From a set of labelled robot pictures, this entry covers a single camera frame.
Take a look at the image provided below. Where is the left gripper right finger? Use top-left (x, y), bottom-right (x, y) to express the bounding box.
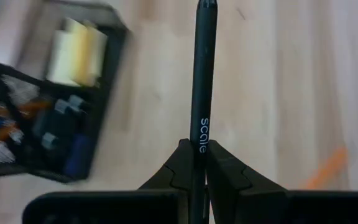
top-left (206, 139), bottom-right (288, 224)

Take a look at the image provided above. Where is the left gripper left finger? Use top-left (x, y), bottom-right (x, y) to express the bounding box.
top-left (138, 139), bottom-right (195, 224)

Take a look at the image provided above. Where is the orange pencil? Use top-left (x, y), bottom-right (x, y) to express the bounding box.
top-left (301, 146), bottom-right (350, 190)
top-left (17, 99), bottom-right (54, 116)

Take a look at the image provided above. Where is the black ballpoint pen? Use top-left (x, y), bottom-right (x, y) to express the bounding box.
top-left (188, 0), bottom-right (219, 224)

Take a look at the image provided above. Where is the purple eraser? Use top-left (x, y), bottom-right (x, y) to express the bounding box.
top-left (62, 133), bottom-right (94, 178)

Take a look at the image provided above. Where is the black binder clip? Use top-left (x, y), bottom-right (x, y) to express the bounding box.
top-left (67, 94), bottom-right (88, 114)
top-left (35, 98), bottom-right (74, 138)

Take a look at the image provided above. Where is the yellow sticky note pad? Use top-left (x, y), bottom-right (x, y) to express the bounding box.
top-left (45, 17), bottom-right (109, 88)

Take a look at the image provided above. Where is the black mesh desk organizer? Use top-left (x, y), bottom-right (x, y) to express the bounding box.
top-left (0, 0), bottom-right (130, 184)

